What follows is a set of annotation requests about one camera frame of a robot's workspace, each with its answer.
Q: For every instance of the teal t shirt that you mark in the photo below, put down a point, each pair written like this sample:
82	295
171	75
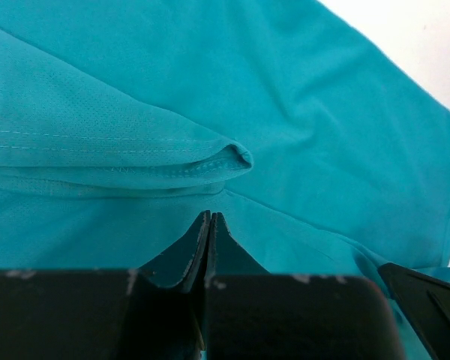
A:
121	121

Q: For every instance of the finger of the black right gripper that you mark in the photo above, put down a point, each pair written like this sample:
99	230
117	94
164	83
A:
425	302

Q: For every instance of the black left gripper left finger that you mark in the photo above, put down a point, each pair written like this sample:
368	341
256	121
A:
176	267

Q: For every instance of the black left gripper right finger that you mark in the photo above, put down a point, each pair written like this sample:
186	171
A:
225	255

